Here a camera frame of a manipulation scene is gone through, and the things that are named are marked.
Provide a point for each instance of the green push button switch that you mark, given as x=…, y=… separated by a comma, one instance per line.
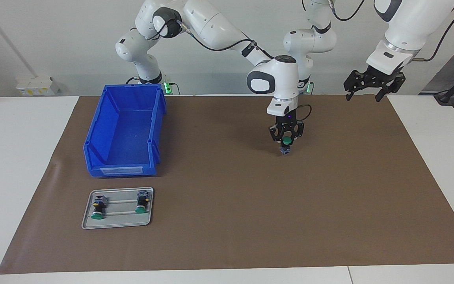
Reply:
x=142, y=202
x=98, y=207
x=287, y=140

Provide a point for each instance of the blue plastic storage bin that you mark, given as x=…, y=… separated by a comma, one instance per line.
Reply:
x=124, y=134

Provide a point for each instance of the silver metal tray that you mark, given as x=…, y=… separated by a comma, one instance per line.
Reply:
x=118, y=221

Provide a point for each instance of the white wall socket box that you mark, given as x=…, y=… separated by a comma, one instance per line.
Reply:
x=36, y=86

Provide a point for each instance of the brown table mat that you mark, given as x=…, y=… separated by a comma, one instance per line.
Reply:
x=250, y=217

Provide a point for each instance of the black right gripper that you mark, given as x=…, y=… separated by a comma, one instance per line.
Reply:
x=287, y=121

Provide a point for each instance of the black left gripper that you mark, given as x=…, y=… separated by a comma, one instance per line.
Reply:
x=380, y=79

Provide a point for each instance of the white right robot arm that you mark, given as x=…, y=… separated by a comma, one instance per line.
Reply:
x=211, y=23

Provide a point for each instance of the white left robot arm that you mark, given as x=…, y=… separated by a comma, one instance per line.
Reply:
x=404, y=27

